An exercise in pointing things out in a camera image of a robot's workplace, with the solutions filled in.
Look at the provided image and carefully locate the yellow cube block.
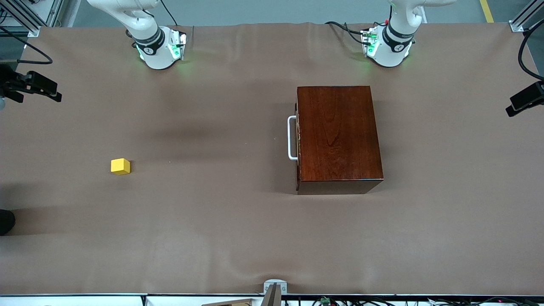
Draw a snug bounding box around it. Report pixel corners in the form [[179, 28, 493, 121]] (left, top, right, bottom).
[[111, 158, 131, 176]]

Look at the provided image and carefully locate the light wood drawer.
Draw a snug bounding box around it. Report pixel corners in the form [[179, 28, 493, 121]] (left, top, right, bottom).
[[287, 115, 301, 190]]

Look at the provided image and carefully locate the black round object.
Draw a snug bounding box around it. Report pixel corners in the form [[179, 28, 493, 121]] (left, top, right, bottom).
[[0, 209, 16, 236]]

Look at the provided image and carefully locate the dark brown wooden cabinet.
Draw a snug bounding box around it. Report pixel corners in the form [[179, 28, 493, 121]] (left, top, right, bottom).
[[295, 85, 384, 195]]

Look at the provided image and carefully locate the brown table cloth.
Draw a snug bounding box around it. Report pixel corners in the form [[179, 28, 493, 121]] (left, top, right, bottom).
[[0, 22, 544, 296]]

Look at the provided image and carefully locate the brown cardboard piece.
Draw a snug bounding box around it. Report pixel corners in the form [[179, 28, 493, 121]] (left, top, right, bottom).
[[202, 298, 255, 306]]

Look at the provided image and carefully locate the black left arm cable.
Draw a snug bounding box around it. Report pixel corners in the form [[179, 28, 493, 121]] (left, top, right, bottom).
[[517, 25, 544, 82]]

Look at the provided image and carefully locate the aluminium frame post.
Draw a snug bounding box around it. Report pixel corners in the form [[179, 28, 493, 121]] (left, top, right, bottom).
[[509, 0, 544, 33], [0, 0, 64, 38]]

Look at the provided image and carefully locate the thin black cable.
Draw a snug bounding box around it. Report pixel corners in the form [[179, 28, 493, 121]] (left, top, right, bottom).
[[159, 0, 177, 27]]

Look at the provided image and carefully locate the black base cable bundle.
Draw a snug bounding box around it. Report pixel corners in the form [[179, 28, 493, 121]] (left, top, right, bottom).
[[325, 20, 374, 45]]

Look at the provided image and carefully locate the grey metal bracket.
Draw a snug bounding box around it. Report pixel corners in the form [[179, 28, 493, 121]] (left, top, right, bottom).
[[260, 279, 288, 306]]

